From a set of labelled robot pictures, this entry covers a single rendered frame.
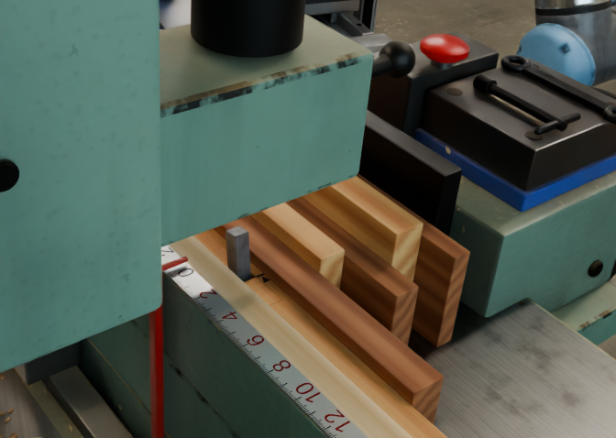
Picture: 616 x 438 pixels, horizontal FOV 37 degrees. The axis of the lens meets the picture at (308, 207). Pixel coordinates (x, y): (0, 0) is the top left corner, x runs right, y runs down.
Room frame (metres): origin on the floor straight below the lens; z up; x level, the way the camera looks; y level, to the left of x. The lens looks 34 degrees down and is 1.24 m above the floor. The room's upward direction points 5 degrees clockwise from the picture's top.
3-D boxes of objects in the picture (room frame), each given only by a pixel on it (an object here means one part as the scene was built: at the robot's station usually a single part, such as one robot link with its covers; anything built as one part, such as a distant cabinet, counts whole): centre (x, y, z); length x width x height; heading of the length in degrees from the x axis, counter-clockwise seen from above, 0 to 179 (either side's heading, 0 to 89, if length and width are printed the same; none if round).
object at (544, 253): (0.51, -0.11, 0.92); 0.15 x 0.13 x 0.09; 41
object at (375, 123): (0.47, -0.07, 0.95); 0.09 x 0.07 x 0.09; 41
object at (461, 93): (0.52, -0.11, 0.99); 0.13 x 0.11 x 0.06; 41
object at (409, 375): (0.40, 0.02, 0.92); 0.25 x 0.02 x 0.05; 41
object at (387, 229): (0.46, 0.00, 0.94); 0.16 x 0.02 x 0.07; 41
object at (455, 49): (0.52, -0.07, 1.02); 0.03 x 0.03 x 0.01
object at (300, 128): (0.38, 0.05, 1.03); 0.14 x 0.07 x 0.09; 131
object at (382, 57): (0.44, -0.02, 1.04); 0.06 x 0.02 x 0.02; 131
